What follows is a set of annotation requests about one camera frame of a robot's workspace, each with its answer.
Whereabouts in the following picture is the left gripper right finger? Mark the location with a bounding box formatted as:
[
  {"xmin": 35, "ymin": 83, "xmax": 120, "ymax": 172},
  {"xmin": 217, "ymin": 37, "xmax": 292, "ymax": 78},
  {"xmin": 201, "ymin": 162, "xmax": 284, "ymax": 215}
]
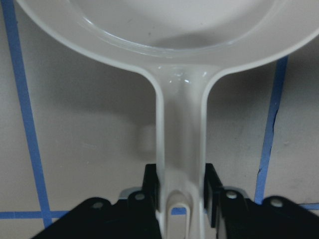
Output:
[{"xmin": 204, "ymin": 163, "xmax": 319, "ymax": 239}]

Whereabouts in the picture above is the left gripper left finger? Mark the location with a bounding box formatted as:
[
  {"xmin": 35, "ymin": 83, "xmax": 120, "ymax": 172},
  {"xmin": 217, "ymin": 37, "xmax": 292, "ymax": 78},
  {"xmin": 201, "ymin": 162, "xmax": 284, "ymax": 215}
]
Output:
[{"xmin": 35, "ymin": 164, "xmax": 161, "ymax": 239}]

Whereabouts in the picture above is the cream plastic dustpan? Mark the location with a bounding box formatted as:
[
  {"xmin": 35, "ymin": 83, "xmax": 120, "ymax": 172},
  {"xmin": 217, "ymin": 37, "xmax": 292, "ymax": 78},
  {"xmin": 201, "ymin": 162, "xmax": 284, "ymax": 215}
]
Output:
[{"xmin": 19, "ymin": 0, "xmax": 319, "ymax": 239}]

